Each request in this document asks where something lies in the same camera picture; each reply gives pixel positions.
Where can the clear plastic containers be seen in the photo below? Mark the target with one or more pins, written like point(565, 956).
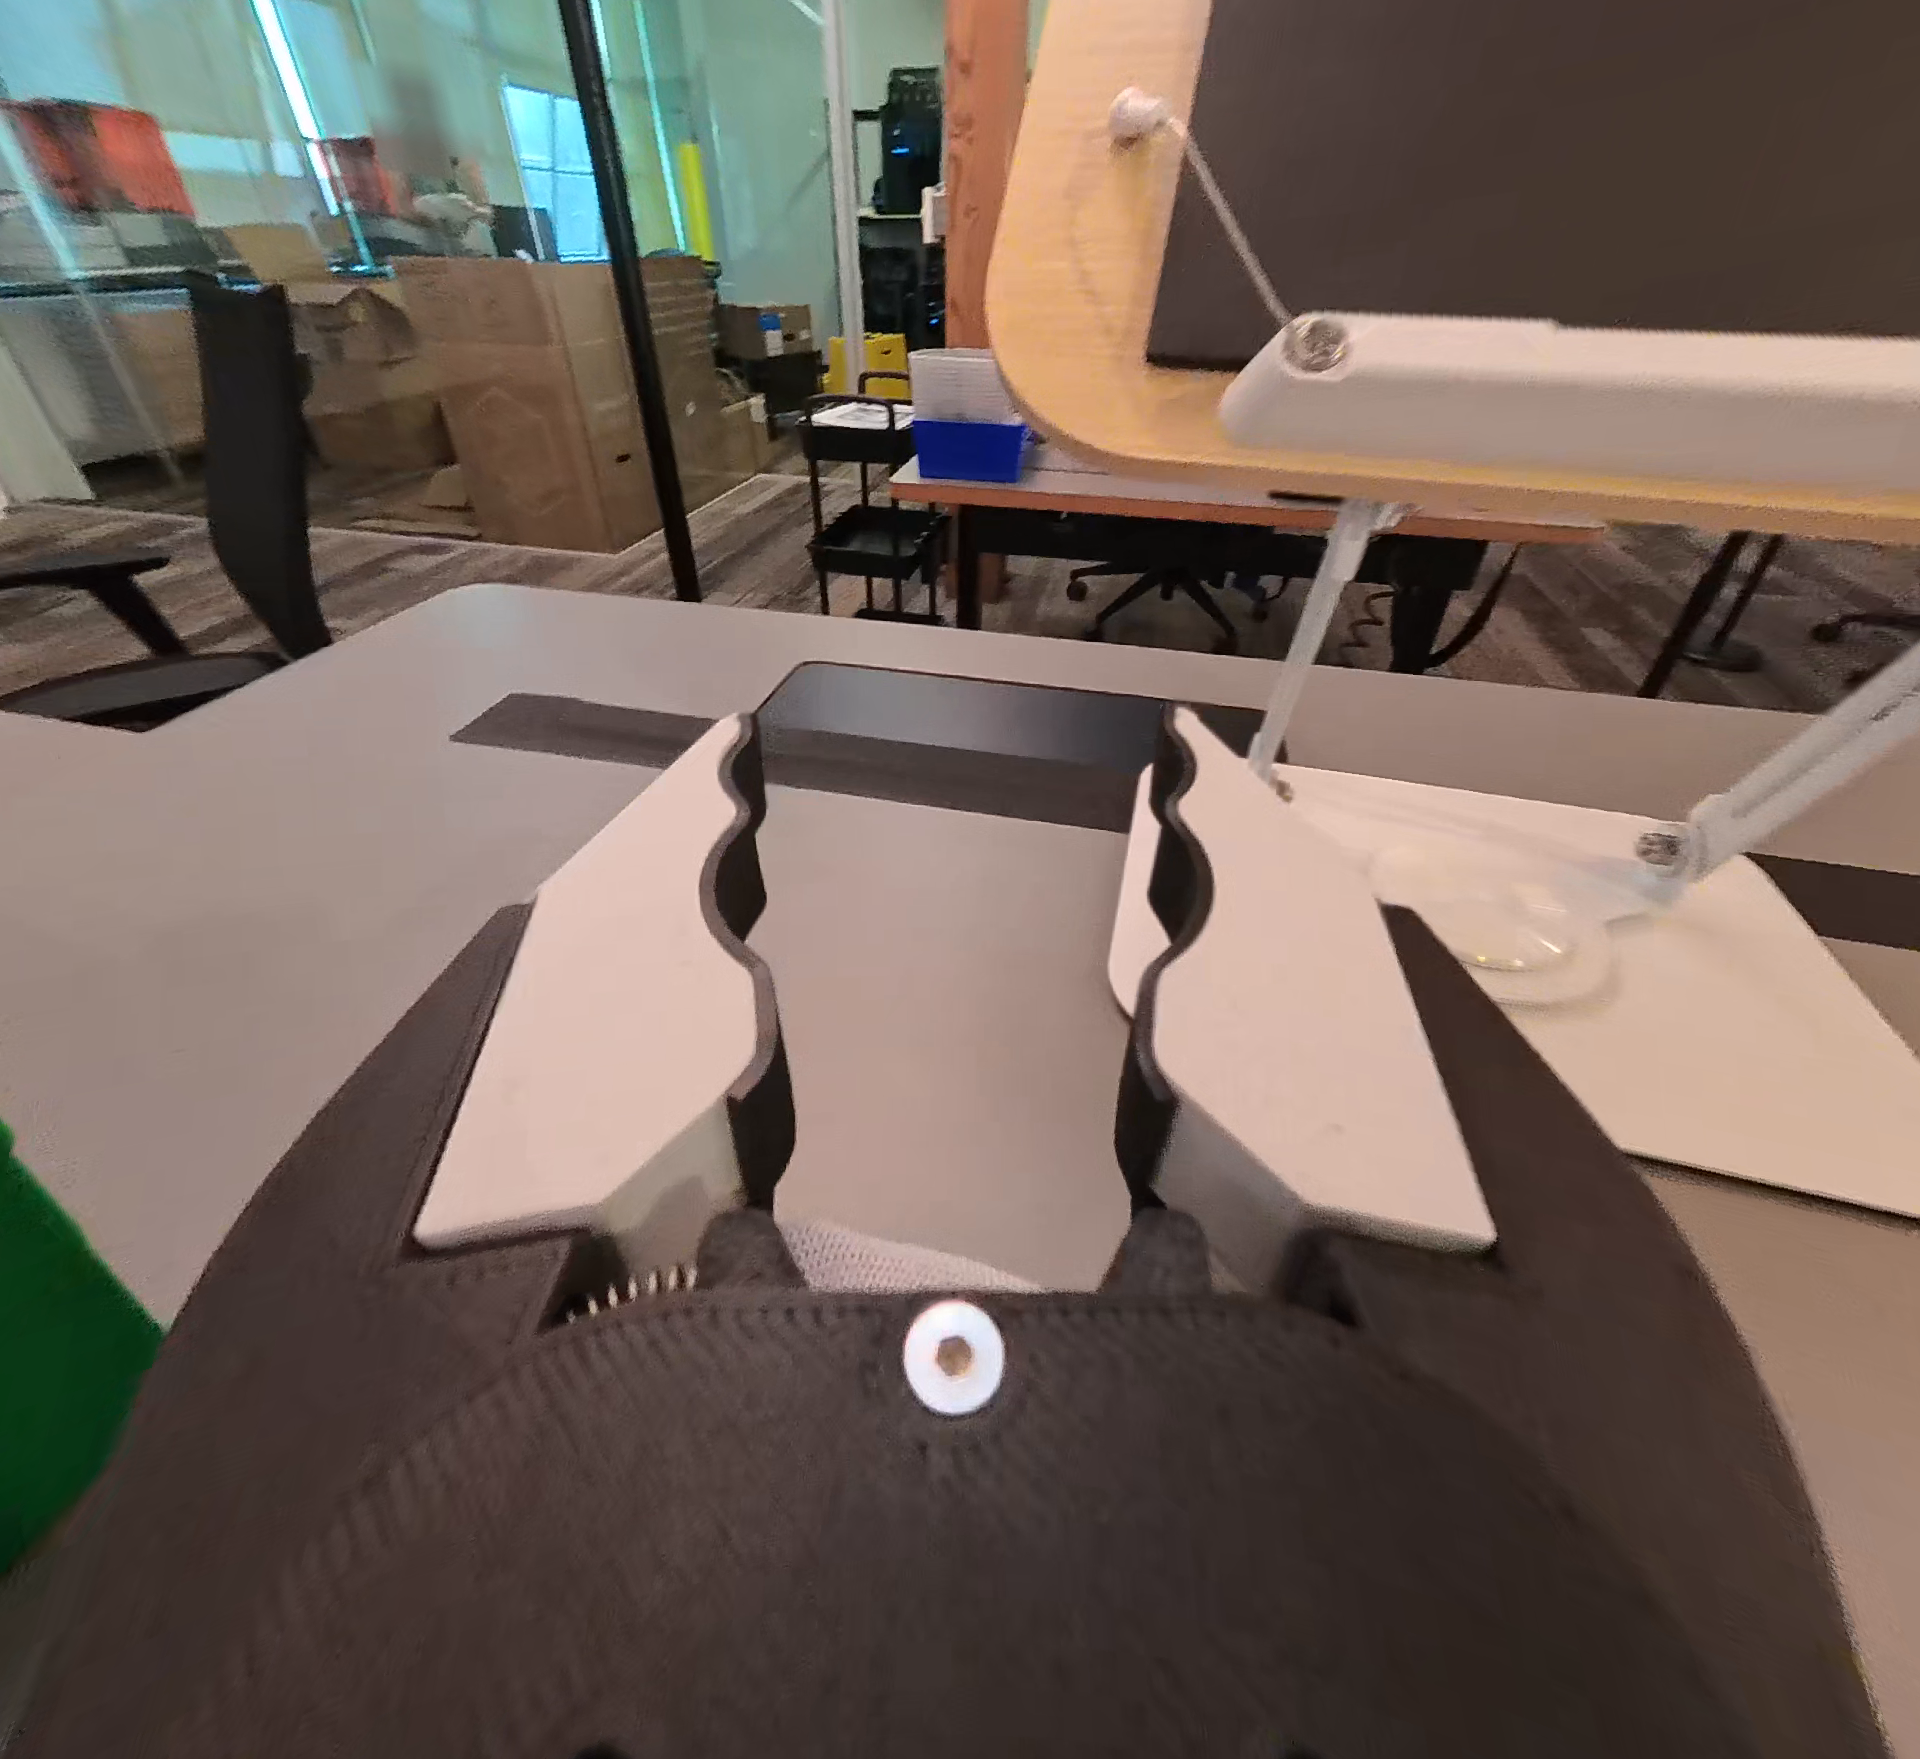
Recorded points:
point(959, 381)

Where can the black office chair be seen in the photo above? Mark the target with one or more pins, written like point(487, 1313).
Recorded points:
point(255, 469)

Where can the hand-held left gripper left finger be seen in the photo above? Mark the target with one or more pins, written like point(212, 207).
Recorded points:
point(600, 1039)

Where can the large cardboard box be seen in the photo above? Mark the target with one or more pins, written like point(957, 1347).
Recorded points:
point(527, 408)

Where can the white post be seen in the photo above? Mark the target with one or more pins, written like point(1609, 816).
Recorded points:
point(834, 140)

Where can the yellow post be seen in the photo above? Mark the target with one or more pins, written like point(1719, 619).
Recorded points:
point(694, 197)

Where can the black floor-to-ceiling pole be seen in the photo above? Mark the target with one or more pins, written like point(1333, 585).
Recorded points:
point(607, 197)

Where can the green plastic bin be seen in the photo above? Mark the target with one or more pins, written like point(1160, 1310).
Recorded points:
point(61, 1339)

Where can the small cardboard box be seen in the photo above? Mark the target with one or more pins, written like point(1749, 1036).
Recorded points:
point(359, 367)

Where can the black rolling cart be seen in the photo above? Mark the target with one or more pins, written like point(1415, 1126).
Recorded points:
point(878, 537)

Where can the yellow floor sign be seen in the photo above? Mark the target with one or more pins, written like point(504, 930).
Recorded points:
point(866, 367)

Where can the wood-edged background table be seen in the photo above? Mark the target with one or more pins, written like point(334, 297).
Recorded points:
point(1140, 501)

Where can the black shelf unit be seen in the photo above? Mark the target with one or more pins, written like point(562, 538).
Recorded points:
point(904, 140)

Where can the blue plastic bin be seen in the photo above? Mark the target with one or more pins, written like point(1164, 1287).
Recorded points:
point(968, 449)

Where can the black chair base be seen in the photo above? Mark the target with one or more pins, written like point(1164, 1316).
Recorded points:
point(1167, 585)

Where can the wooden column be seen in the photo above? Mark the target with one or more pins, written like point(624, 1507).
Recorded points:
point(981, 65)

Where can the wood-framed dark divider panel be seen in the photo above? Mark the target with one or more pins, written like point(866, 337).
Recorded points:
point(1500, 65)

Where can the white lamp stand with base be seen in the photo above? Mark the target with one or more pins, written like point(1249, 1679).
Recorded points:
point(1725, 1039)

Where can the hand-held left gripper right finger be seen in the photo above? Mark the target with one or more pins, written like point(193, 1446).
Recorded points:
point(1305, 1039)

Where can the person's left hand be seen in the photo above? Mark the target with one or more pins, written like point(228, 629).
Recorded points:
point(871, 1258)

